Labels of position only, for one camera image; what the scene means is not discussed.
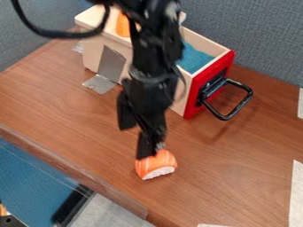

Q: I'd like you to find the orange toy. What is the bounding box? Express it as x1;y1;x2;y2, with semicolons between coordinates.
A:
114;12;132;38

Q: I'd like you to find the red drawer with black handle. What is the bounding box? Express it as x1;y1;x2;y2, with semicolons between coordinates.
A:
169;26;255;121

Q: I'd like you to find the orange salmon toy sushi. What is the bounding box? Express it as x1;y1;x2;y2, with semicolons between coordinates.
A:
133;149;179;181

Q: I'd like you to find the blue cloth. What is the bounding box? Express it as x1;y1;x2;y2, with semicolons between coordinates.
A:
175;40;217;75

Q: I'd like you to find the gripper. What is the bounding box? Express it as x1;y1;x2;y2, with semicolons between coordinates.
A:
115;73;181;160

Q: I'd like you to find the black cable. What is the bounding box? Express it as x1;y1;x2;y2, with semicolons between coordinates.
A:
11;0;113;40

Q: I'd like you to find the silver tape piece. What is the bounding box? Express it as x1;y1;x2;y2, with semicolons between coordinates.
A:
80;43;128;96
72;41;86;54

